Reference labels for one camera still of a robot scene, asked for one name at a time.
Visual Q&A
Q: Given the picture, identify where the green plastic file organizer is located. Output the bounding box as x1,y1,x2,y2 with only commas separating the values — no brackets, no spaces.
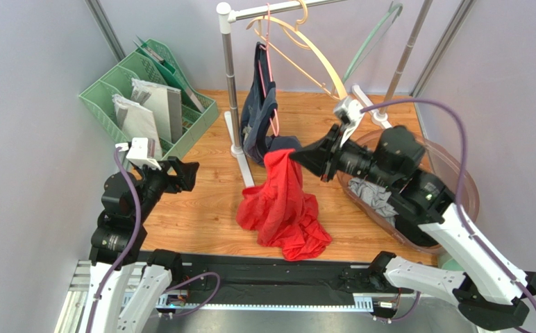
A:
78,38,219,159

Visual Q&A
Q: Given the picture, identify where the transparent brown plastic basin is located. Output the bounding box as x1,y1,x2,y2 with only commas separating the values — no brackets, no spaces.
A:
336,129,480,255

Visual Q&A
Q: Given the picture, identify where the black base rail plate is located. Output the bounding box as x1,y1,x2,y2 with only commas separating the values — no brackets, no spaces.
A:
133,250,401,307

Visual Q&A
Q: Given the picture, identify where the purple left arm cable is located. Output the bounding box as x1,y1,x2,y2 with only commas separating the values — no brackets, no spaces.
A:
85,146,223,333

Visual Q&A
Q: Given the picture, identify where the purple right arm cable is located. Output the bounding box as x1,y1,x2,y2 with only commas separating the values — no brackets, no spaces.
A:
360,97,536,333

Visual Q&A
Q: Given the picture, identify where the grey booklet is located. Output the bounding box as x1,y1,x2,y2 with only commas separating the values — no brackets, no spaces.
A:
112,94,163,160
131,78,183,144

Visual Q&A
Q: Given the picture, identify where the grey garment in basin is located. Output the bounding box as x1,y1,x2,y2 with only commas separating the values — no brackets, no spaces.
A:
348,178,398,226

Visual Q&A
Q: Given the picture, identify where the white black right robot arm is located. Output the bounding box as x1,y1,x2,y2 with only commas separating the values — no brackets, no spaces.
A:
290,126,536,331

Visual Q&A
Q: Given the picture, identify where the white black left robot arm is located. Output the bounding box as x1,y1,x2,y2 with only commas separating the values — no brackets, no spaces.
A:
79,157,200,332

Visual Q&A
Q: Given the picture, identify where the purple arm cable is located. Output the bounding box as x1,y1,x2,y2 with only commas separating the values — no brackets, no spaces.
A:
360,97,536,333
85,146,223,333

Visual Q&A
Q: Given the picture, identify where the mint green cup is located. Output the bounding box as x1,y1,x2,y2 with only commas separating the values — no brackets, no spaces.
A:
437,253,464,271

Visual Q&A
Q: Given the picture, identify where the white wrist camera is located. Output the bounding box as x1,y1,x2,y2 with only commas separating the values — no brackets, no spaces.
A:
115,137,162,170
333,96,364,148

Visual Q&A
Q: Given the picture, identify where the mint green hanger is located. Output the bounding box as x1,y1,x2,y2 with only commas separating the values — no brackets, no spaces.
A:
342,1,403,83

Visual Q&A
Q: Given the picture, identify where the white metal clothes rack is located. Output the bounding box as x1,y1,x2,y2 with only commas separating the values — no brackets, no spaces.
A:
215,0,435,188

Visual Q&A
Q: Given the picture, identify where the cream plastic hanger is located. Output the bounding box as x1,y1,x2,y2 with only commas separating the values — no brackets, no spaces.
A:
246,1,348,101

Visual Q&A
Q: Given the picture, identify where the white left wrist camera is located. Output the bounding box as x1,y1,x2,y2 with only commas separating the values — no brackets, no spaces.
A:
115,137,162,170

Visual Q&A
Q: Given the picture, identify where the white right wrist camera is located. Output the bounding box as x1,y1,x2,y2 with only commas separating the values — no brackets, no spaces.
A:
333,96,364,148

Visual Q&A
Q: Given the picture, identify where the red tank top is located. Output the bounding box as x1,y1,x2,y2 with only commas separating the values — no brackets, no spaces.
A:
235,149,332,262

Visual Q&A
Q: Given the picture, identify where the green clipboard in organizer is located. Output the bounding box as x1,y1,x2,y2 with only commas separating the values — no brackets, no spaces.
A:
133,37,206,113

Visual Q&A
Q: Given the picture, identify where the pink wire hanger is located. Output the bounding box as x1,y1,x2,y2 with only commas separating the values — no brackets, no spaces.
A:
254,3,280,139

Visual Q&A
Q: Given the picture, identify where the grey booklet front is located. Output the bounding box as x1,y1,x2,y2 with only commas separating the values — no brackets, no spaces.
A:
112,94,163,160

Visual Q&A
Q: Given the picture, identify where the dark blue tank top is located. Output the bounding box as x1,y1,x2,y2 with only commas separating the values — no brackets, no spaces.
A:
240,48,301,166

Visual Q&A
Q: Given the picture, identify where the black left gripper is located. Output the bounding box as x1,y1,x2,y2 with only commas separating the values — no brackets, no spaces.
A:
134,154,200,222

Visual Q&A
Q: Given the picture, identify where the grey booklet rear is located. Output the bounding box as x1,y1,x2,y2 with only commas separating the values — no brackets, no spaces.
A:
131,78,183,144

